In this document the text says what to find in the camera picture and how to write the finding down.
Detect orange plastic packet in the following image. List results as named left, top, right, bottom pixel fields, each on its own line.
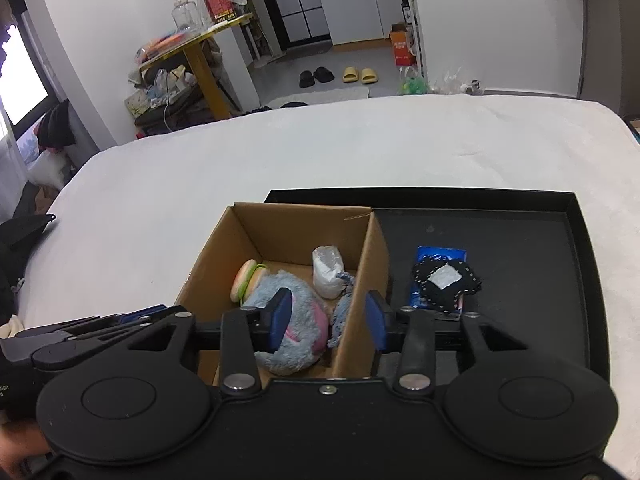
left=136, top=30, right=193, bottom=63

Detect black patch with white label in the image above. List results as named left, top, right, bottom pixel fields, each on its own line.
left=411, top=257, right=483, bottom=317

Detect brown cardboard box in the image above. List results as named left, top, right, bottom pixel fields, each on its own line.
left=174, top=202, right=391, bottom=386

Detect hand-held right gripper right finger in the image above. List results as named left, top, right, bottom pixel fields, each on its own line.
left=364, top=289, right=532, bottom=396

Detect small blue denim plush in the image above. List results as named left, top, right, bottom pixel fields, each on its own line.
left=327, top=272, right=357, bottom=348

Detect green plastic bag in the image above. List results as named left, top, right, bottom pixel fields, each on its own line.
left=400, top=67, right=428, bottom=96

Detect burger plush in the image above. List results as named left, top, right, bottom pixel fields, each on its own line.
left=229, top=259, right=268, bottom=305

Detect white soft block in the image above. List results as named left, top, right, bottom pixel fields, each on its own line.
left=311, top=245, right=346, bottom=300

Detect black cloth bag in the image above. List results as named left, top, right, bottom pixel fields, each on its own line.
left=34, top=99, right=76, bottom=153

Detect black grid partition door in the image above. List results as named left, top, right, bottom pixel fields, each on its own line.
left=262, top=0, right=331, bottom=43

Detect yellow table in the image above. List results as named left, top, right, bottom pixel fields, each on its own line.
left=139, top=12, right=253, bottom=121

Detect blue-grey furry plush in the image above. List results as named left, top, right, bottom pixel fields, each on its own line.
left=240, top=270, right=331, bottom=375

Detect blue packet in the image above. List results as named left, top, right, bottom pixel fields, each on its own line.
left=409, top=246, right=468, bottom=321

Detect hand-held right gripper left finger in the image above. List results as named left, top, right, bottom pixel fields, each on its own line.
left=125, top=287, right=294, bottom=397

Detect patterned box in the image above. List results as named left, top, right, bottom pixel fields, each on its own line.
left=125, top=91, right=151, bottom=118

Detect dark leaning pole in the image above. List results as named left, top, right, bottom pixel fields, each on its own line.
left=575, top=0, right=589, bottom=98

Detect dark folded blanket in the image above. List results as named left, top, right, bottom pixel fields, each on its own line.
left=134, top=95, right=221, bottom=136

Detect white plastic bag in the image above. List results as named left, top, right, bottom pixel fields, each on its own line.
left=147, top=67, right=196, bottom=101

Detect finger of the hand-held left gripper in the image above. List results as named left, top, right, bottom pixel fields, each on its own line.
left=15, top=305, right=167, bottom=339
left=32, top=312, right=176, bottom=372

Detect black tray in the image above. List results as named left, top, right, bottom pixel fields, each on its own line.
left=262, top=188, right=612, bottom=386

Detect white narrow rack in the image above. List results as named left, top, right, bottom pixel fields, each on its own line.
left=406, top=0, right=426, bottom=78

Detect glass jar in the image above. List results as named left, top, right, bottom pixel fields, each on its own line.
left=171, top=0, right=203, bottom=33

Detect black clothes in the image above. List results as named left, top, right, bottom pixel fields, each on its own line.
left=245, top=101, right=308, bottom=113

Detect white cabinet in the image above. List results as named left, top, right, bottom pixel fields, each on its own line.
left=315, top=0, right=412, bottom=47

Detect bright window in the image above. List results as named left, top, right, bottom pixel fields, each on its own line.
left=0, top=25, right=51, bottom=126

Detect person's left hand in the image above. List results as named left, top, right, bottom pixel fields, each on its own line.
left=0, top=422, right=52, bottom=480

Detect orange box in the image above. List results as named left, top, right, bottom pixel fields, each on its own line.
left=390, top=22, right=417, bottom=67

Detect crumpled clear plastic bag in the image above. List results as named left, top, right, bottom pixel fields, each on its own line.
left=430, top=67, right=486, bottom=95

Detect red box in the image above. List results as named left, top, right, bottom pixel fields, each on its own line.
left=201, top=0, right=240, bottom=25

